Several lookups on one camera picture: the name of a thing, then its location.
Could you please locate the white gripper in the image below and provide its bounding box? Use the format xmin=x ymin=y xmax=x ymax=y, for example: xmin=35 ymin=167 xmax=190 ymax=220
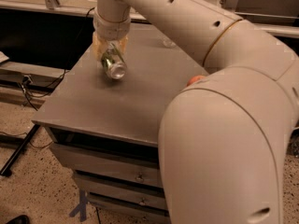
xmin=93 ymin=10 xmax=131 ymax=61

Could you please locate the green soda can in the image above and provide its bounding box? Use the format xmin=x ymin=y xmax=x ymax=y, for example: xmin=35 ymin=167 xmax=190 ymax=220
xmin=101 ymin=47 xmax=127 ymax=80

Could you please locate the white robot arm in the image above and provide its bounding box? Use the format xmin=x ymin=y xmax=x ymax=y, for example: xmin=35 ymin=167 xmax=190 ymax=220
xmin=93 ymin=0 xmax=298 ymax=224

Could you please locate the clear plastic water bottle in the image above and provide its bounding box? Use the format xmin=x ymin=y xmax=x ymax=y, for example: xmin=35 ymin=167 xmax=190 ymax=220
xmin=163 ymin=37 xmax=176 ymax=49

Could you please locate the grey drawer cabinet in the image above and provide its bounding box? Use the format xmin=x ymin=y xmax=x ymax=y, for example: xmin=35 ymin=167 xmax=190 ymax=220
xmin=33 ymin=23 xmax=205 ymax=224

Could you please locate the red apple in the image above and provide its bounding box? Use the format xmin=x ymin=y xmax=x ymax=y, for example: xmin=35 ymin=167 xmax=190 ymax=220
xmin=186 ymin=75 xmax=205 ymax=87

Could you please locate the black metal floor bar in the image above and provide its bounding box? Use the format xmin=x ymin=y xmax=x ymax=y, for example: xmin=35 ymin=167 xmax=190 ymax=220
xmin=0 ymin=124 xmax=39 ymax=177

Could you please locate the black shoe tip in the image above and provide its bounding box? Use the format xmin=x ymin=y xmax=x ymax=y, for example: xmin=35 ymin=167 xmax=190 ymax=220
xmin=6 ymin=215 xmax=30 ymax=224

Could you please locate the metal window frame rail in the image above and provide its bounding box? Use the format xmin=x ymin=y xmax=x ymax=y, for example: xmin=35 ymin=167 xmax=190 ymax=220
xmin=0 ymin=0 xmax=299 ymax=39

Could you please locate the black cable on floor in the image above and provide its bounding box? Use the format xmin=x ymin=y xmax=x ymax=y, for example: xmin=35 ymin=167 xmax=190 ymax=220
xmin=0 ymin=7 xmax=96 ymax=150

